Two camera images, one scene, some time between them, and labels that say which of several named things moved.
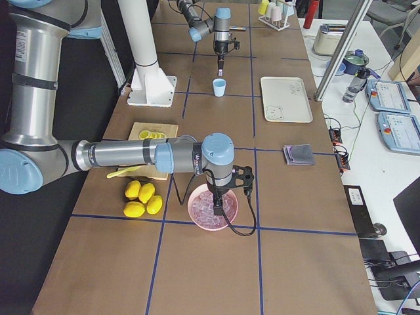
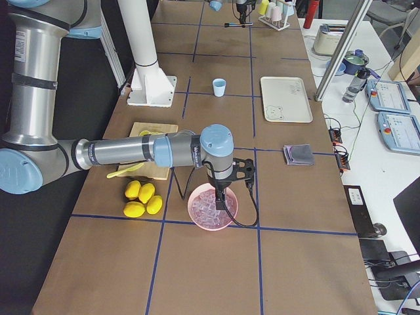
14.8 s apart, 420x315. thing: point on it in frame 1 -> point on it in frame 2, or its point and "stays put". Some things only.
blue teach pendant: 399,132 stays put
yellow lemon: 146,191 stays put
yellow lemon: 154,204 stays put
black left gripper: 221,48 -> 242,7
